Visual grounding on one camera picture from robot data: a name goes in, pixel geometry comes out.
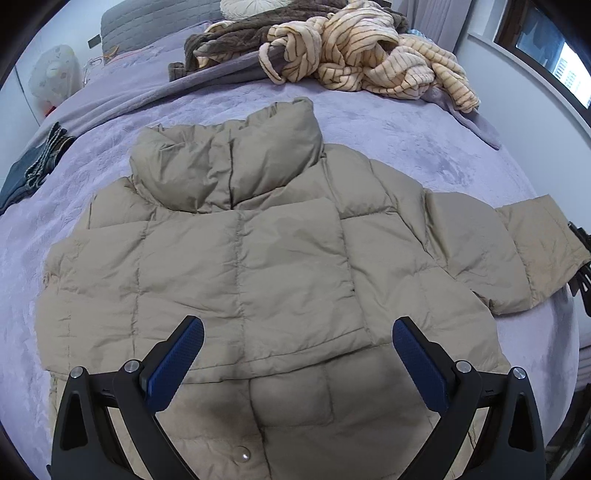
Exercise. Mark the round cream cushion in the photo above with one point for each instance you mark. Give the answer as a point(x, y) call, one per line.
point(247, 7)

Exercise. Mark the dark framed window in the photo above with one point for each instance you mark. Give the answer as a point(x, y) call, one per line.
point(549, 41)

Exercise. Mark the dark denim clothes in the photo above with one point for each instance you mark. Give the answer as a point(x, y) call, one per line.
point(30, 168)

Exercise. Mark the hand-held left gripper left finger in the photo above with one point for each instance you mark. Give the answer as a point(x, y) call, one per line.
point(178, 350)

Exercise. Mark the white electric fan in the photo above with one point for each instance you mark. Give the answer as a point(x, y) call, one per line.
point(51, 76)

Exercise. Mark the lilac plush bed blanket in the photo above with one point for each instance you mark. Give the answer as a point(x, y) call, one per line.
point(392, 124)

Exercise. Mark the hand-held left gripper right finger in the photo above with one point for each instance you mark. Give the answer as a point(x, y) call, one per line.
point(418, 353)

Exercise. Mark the grey fleece throw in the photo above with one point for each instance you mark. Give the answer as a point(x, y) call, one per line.
point(466, 117)

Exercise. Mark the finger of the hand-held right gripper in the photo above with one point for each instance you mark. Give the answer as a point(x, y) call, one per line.
point(582, 288)
point(582, 236)

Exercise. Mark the cream striped fleece blanket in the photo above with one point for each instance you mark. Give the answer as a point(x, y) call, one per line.
point(364, 50)

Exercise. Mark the brown knitted blanket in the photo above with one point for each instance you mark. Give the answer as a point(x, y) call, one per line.
point(231, 39)

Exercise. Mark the beige puffer jacket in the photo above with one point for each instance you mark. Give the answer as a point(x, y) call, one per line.
point(277, 258)

